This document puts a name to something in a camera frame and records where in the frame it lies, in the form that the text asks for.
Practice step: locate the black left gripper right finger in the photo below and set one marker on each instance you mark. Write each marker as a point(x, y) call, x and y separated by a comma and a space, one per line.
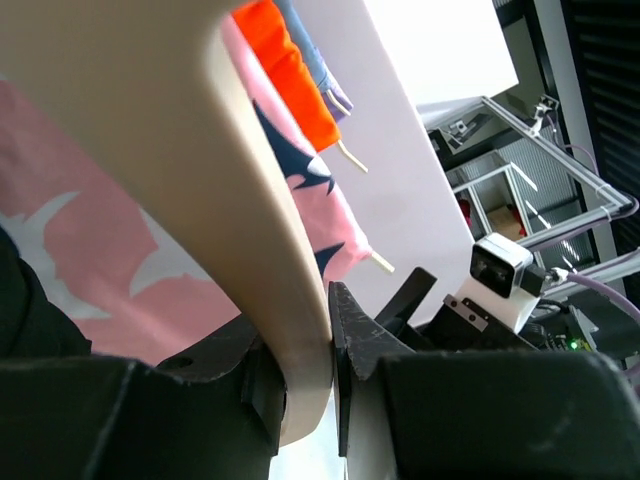
point(476, 415)

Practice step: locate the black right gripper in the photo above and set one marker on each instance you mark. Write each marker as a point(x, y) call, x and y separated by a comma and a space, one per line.
point(461, 324)

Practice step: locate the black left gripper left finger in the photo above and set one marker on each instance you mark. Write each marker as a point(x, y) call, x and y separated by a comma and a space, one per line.
point(212, 411)

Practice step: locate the black trousers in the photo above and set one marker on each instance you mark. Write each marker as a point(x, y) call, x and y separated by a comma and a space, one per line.
point(31, 325)

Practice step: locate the beige plastic hanger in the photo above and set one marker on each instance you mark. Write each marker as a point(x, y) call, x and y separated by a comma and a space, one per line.
point(149, 91)

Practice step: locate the beige hanger under pink garment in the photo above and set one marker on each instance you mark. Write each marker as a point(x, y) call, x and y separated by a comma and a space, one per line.
point(382, 262)

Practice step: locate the beige hanger under orange garment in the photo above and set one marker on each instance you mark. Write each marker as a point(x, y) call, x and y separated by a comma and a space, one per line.
point(352, 158)

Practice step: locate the beige hanger under denim garment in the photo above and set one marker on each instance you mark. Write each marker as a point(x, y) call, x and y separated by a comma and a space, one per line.
point(337, 104)

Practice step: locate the pink shark print garment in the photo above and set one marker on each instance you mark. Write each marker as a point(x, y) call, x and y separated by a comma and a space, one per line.
point(106, 264)

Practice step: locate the purple t-shirt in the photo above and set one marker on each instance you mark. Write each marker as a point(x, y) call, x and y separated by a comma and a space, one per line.
point(325, 80)

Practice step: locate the blue denim garment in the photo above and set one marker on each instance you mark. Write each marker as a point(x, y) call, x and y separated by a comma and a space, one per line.
point(300, 36)

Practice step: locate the orange garment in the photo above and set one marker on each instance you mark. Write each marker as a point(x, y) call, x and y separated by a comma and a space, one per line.
point(264, 28)

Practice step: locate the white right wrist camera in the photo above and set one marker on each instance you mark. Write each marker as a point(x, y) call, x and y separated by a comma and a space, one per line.
point(503, 280)

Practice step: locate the aluminium frame shelving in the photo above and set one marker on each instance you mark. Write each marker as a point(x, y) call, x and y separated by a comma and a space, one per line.
point(516, 175)

